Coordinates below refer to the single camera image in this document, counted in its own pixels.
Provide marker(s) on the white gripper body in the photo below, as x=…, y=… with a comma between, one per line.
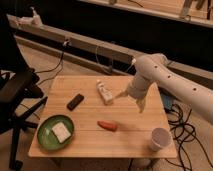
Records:
x=138, y=87

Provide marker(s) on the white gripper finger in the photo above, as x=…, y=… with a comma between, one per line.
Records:
x=122, y=94
x=141, y=104

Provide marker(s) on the orange red pepper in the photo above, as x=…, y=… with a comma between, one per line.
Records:
x=107, y=125

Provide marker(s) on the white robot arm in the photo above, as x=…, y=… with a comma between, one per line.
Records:
x=152, y=68

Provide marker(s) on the white tube bottle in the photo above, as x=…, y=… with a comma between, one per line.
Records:
x=105, y=94

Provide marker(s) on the wooden table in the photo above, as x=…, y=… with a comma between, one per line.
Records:
x=130, y=140

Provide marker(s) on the black rectangular remote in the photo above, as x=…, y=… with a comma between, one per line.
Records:
x=75, y=102

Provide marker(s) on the long wooden beam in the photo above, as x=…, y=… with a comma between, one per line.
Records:
x=97, y=47

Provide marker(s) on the white sponge block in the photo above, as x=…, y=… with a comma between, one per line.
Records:
x=61, y=132

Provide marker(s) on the green plate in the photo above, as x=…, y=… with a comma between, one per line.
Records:
x=47, y=139

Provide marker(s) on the black office chair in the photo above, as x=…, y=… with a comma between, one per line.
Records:
x=17, y=82

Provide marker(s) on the white spray bottle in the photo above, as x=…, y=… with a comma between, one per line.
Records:
x=34, y=20

